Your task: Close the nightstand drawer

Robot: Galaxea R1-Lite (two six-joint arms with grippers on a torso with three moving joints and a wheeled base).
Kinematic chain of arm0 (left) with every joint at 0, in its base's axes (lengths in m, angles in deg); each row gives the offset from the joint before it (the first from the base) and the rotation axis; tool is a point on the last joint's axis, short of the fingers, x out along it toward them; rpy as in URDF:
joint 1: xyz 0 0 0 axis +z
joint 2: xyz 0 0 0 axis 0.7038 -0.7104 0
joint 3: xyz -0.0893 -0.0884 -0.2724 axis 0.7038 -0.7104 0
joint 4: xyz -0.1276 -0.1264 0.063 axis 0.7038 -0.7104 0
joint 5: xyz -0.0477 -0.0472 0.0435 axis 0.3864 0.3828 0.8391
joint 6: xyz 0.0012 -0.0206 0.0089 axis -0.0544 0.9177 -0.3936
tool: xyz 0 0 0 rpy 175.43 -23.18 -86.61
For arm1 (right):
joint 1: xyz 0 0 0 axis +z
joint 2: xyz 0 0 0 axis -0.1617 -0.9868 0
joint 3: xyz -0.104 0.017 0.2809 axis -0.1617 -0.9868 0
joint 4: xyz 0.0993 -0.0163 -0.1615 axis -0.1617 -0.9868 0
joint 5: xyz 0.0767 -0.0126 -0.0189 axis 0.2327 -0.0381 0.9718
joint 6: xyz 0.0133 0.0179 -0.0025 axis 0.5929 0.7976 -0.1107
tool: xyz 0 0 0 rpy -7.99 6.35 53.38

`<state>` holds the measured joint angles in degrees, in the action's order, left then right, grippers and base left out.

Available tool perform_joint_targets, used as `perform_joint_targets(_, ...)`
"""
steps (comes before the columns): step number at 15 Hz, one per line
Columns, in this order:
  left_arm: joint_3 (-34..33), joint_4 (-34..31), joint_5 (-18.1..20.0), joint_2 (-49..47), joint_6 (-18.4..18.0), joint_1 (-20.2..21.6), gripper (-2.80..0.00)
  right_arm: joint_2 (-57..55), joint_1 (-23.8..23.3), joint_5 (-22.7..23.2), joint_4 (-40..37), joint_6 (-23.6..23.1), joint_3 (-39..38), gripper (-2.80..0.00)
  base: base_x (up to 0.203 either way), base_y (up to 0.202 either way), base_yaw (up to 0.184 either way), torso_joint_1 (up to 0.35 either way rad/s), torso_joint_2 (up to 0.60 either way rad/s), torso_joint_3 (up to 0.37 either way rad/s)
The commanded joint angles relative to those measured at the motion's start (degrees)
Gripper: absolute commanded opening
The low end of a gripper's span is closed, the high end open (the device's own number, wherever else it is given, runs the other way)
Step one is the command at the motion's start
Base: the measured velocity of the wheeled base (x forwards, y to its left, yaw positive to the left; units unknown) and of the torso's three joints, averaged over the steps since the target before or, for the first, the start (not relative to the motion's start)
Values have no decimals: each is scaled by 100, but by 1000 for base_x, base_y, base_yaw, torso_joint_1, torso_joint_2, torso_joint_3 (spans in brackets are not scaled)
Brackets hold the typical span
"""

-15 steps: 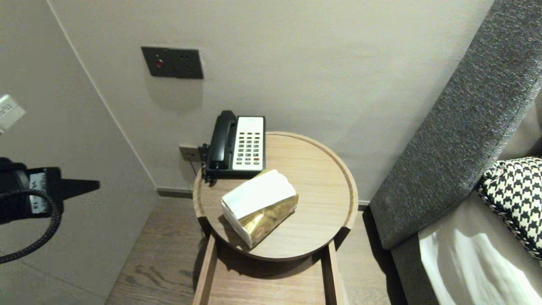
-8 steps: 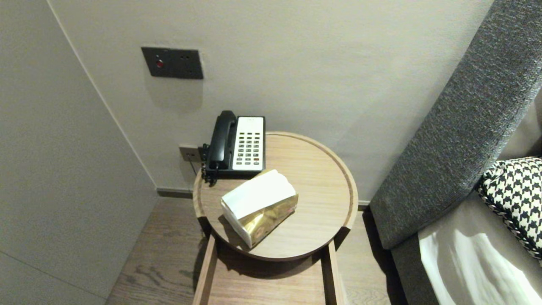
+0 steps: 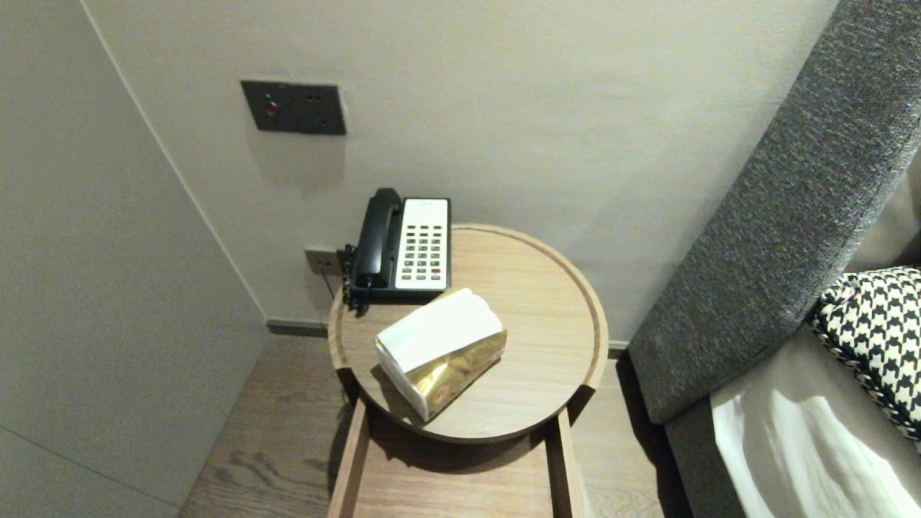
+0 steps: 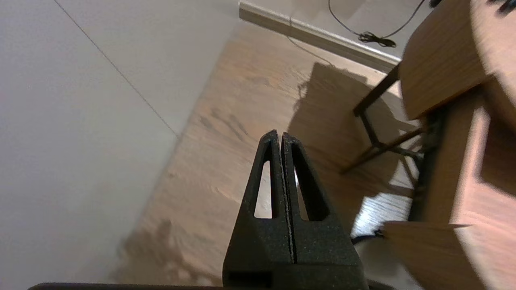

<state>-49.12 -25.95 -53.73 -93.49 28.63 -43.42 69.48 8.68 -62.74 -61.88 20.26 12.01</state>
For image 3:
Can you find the gold tissue pack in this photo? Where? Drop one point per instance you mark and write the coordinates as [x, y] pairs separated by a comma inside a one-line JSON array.
[[439, 345]]

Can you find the black and white telephone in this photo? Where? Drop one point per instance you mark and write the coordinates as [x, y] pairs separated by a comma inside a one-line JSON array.
[[423, 244]]

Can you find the black telephone handset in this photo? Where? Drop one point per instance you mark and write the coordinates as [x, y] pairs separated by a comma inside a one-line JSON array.
[[375, 237]]

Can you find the round wooden side table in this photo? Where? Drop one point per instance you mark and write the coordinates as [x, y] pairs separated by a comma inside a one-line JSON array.
[[540, 316]]

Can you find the grey fabric headboard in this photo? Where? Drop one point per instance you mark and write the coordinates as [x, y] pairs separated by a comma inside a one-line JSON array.
[[777, 230]]

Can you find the white bed sheet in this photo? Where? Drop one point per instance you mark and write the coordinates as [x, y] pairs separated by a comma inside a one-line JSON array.
[[813, 446]]

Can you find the black-white houndstooth pillow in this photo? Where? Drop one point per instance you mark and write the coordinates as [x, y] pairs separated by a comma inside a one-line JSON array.
[[878, 338]]

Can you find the metal wall socket plate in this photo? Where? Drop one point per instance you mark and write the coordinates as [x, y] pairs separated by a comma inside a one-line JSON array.
[[320, 260]]

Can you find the brown wall baseboard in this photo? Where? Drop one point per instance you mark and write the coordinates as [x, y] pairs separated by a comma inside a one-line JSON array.
[[298, 328]]

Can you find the dark wall switch panel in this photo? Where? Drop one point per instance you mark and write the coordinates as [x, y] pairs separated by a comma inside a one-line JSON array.
[[295, 108]]

